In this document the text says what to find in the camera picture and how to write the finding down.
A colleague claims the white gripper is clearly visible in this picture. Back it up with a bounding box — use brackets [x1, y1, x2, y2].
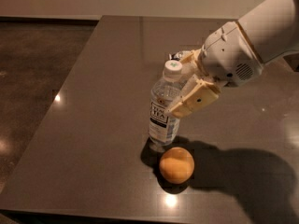
[165, 21, 263, 119]

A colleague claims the clear plastic water bottle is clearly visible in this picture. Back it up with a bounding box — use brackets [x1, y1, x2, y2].
[149, 60, 182, 146]

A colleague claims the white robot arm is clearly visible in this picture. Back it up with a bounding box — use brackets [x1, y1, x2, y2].
[166, 0, 299, 119]

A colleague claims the crumpled blue white chip bag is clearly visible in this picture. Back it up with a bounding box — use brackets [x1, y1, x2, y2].
[169, 50, 191, 61]

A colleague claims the orange fruit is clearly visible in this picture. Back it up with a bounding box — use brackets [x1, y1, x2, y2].
[159, 147, 194, 184]

